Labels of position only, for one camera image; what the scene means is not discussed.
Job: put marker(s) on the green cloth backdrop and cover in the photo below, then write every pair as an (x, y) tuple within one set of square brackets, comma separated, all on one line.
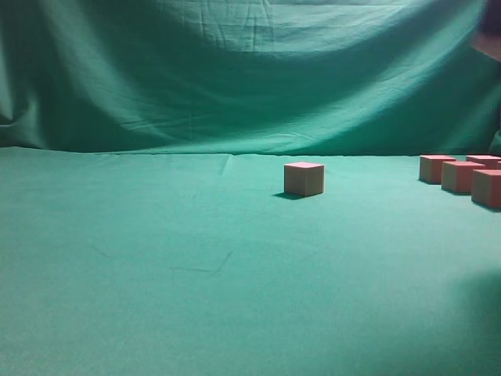
[(144, 225)]

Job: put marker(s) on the pink cube placed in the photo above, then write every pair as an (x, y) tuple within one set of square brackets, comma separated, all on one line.
[(489, 45), (304, 179)]

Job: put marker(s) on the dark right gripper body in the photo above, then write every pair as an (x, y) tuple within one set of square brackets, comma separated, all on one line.
[(490, 23)]

